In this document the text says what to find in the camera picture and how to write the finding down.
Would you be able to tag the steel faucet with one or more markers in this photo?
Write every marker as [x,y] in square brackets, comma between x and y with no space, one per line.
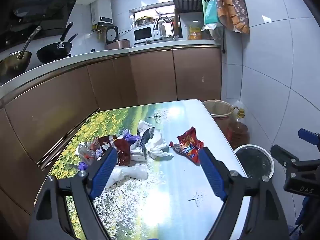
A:
[162,18]

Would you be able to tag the purple wrapper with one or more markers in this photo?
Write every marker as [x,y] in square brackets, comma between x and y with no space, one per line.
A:
[131,137]

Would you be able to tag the green plastic bag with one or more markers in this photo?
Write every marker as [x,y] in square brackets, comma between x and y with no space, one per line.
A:
[211,12]

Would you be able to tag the floral orange apron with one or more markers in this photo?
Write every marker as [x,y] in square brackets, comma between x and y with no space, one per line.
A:
[232,2]

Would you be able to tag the white trash bin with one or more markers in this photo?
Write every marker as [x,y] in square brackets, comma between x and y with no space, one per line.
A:
[255,160]

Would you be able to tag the dark torn packet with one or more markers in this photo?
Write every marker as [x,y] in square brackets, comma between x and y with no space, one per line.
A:
[147,135]

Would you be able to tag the white kitchen countertop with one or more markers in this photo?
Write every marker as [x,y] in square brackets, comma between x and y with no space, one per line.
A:
[75,60]

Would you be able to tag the white microwave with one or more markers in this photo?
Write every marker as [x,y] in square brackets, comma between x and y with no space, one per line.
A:
[143,33]

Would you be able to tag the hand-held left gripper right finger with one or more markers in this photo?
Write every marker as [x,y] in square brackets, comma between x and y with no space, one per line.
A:
[212,175]

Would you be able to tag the copper rice cooker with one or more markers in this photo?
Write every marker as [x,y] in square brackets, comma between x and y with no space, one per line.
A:
[111,35]

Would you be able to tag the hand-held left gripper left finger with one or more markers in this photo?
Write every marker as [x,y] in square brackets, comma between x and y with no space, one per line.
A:
[102,172]

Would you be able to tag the clear crinkled plastic wrapper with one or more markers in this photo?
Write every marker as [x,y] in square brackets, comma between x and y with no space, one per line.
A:
[85,151]

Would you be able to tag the white paper box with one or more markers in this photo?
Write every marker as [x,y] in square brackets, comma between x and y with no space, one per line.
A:
[137,155]

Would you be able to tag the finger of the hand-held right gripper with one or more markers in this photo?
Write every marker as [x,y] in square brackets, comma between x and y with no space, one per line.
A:
[308,135]
[283,155]

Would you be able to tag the black range hood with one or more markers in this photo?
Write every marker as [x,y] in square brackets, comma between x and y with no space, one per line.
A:
[32,2]

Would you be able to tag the red snack packet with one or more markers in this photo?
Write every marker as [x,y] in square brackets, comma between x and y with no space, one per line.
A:
[187,145]

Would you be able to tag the golden wok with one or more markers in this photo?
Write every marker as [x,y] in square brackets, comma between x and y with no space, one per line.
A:
[15,63]

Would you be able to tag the yellow bottle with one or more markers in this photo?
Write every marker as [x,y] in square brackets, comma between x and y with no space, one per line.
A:
[194,33]

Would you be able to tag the white paper slip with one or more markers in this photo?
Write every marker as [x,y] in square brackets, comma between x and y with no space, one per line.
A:
[143,126]

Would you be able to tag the kitchen window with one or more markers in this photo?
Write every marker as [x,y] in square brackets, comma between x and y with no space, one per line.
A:
[145,11]

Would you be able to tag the white water heater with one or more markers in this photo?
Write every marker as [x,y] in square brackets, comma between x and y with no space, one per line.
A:
[102,10]

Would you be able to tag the small purple glove piece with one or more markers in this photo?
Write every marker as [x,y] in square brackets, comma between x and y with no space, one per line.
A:
[82,166]

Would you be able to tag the beige bucket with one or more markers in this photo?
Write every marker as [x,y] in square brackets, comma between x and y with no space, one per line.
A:
[217,110]

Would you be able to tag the clear plastic bag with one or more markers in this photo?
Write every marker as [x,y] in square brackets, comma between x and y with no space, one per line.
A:
[132,172]

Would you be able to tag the brown snack wrapper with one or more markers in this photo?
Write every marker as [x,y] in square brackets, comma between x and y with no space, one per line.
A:
[105,141]

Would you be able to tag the black frying pan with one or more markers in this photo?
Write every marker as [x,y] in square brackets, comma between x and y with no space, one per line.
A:
[52,52]

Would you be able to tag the brown lower cabinets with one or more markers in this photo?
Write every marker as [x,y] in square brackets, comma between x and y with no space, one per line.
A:
[150,75]

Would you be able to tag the cooking oil bottle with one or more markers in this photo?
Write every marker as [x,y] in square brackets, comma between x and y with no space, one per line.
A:
[237,132]

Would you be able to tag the white plastic bag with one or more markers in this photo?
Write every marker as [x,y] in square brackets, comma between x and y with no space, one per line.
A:
[210,27]

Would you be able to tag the steel pot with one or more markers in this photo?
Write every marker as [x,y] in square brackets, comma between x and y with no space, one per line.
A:
[145,21]

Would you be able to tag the dark red wrapper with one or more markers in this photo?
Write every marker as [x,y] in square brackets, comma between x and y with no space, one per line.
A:
[122,152]

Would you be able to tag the yellow gas pipe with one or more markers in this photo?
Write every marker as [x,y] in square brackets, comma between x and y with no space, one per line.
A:
[97,28]

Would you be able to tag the white tissue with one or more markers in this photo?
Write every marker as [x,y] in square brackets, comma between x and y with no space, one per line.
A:
[156,143]

